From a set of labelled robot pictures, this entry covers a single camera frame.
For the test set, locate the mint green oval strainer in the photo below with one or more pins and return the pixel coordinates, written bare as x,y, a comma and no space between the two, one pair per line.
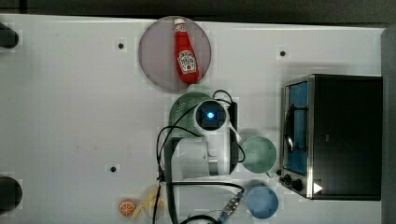
181,113

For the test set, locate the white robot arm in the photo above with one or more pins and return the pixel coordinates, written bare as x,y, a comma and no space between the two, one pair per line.
211,153

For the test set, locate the red ketchup bottle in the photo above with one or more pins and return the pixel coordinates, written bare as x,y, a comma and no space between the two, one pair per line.
185,58

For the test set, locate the grey round plate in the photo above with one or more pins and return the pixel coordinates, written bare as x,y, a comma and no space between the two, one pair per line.
156,52

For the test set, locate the mint green cup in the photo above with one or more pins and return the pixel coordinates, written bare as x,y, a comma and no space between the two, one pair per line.
260,154

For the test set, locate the toy peeled banana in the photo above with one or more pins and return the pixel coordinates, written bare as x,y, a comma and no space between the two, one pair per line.
153,199

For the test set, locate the blue cup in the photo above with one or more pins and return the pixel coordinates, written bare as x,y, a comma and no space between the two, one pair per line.
262,202

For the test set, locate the toy orange slice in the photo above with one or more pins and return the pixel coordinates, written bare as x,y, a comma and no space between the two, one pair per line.
126,208

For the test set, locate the black and steel toaster oven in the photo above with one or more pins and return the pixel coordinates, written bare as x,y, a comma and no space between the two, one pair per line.
331,135

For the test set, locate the dark grey round object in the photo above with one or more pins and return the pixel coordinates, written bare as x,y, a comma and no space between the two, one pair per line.
9,39

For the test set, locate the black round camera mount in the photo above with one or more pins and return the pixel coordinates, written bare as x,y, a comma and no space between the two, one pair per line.
10,194

